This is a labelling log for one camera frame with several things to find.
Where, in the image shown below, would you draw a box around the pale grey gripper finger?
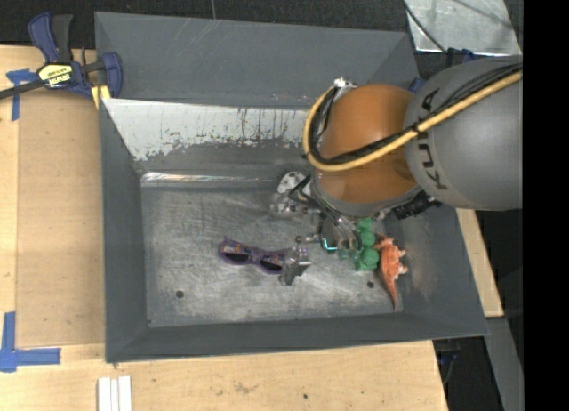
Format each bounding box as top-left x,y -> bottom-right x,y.
291,243 -> 313,268
278,262 -> 310,287

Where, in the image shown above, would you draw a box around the purple sunglasses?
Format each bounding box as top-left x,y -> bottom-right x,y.
217,236 -> 291,275

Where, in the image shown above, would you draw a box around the orange toy dinosaur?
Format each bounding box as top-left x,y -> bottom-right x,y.
373,233 -> 409,312

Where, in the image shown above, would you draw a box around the grey metal bin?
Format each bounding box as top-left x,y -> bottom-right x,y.
92,11 -> 491,364

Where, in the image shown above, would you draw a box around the black cylinder on white bracket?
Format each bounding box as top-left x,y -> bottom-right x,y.
376,191 -> 444,222

